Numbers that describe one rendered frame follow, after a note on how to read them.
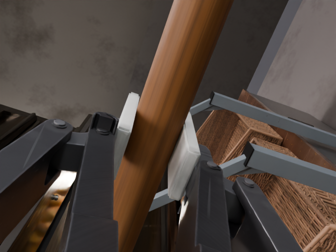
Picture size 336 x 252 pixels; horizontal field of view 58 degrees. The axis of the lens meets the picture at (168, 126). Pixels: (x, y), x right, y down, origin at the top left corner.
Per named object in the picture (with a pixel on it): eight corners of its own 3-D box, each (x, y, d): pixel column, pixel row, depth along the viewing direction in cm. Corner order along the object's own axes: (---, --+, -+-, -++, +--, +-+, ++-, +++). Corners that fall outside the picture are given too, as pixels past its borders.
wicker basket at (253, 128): (237, 232, 138) (180, 216, 134) (215, 174, 191) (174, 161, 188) (285, 138, 124) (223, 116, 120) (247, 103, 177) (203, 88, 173)
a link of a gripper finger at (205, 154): (198, 183, 14) (259, 202, 14) (190, 140, 18) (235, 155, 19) (187, 210, 14) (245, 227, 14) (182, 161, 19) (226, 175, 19)
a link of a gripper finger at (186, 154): (187, 149, 15) (201, 154, 15) (181, 108, 21) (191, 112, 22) (167, 198, 16) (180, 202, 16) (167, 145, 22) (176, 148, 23)
